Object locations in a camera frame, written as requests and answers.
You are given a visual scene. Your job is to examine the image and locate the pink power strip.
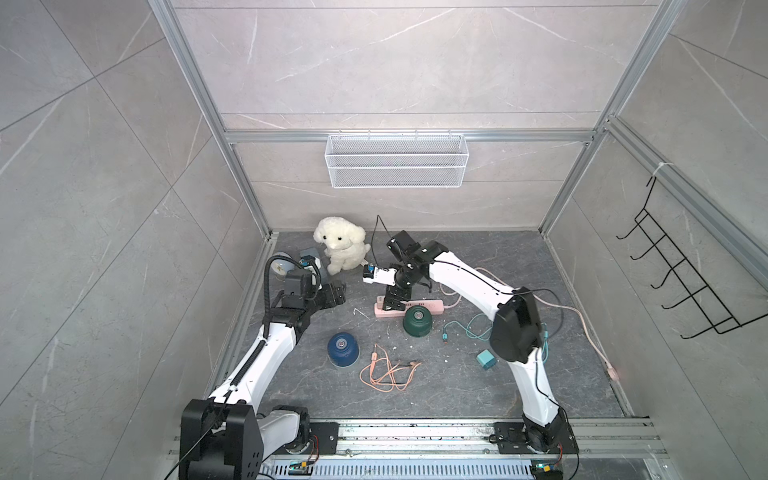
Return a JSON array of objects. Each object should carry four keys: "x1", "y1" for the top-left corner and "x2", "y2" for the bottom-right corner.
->
[{"x1": 374, "y1": 295, "x2": 619, "y2": 381}]

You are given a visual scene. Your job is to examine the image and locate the pink USB cable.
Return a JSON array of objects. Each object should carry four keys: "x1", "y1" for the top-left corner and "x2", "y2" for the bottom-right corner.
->
[{"x1": 358, "y1": 344, "x2": 422, "y2": 394}]

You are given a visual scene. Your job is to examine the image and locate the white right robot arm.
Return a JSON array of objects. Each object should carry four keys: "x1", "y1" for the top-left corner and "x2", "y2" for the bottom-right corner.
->
[{"x1": 363, "y1": 231, "x2": 579, "y2": 454}]

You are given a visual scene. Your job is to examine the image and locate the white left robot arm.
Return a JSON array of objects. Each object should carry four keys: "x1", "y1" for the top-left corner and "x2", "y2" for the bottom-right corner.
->
[{"x1": 169, "y1": 255, "x2": 346, "y2": 479}]

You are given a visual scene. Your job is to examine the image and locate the grey-blue glasses case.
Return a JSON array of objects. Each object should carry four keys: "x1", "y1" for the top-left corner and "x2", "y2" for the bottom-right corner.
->
[{"x1": 299, "y1": 248, "x2": 329, "y2": 283}]

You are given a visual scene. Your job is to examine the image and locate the white plush dog toy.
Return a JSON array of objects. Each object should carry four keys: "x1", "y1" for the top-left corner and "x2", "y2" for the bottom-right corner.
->
[{"x1": 313, "y1": 217, "x2": 371, "y2": 276}]

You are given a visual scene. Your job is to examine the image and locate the teal USB charger adapter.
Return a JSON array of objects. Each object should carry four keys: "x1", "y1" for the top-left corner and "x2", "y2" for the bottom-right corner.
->
[{"x1": 476, "y1": 350, "x2": 497, "y2": 370}]

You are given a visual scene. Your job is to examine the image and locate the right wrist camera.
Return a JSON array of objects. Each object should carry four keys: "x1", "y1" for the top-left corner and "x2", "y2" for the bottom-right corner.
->
[{"x1": 362, "y1": 264, "x2": 397, "y2": 286}]

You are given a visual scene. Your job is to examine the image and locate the white wire mesh basket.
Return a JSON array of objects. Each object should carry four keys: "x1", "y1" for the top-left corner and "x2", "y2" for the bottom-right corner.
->
[{"x1": 324, "y1": 133, "x2": 469, "y2": 189}]

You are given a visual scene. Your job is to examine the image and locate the metal base rail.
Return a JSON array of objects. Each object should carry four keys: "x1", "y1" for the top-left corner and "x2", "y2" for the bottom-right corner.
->
[{"x1": 172, "y1": 418, "x2": 678, "y2": 479}]

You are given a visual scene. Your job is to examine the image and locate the teal USB cable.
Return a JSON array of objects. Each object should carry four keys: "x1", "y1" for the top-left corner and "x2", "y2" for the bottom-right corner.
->
[{"x1": 441, "y1": 313, "x2": 550, "y2": 365}]

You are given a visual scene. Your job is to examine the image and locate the black wall hook rack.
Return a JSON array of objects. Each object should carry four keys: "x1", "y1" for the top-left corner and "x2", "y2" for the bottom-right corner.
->
[{"x1": 616, "y1": 176, "x2": 767, "y2": 340}]

